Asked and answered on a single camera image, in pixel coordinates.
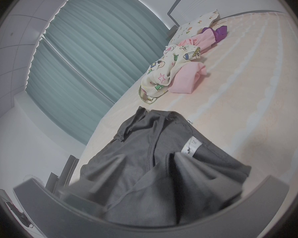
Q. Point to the grey bedside table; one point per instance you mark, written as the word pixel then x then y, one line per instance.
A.
pixel 172 31

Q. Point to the black T-shirt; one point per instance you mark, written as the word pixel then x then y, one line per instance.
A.
pixel 144 177

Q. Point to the white printed pillow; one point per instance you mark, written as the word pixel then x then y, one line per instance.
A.
pixel 196 25

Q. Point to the pale pink garment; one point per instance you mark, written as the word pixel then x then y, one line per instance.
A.
pixel 186 79

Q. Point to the bed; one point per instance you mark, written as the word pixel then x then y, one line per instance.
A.
pixel 238 88

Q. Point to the purple garment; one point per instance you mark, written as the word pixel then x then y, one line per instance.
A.
pixel 219 32

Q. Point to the white printed pyjama top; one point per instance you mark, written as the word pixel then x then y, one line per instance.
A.
pixel 161 75

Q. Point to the blue-green curtain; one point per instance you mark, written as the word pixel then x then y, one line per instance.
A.
pixel 101 33
pixel 64 90

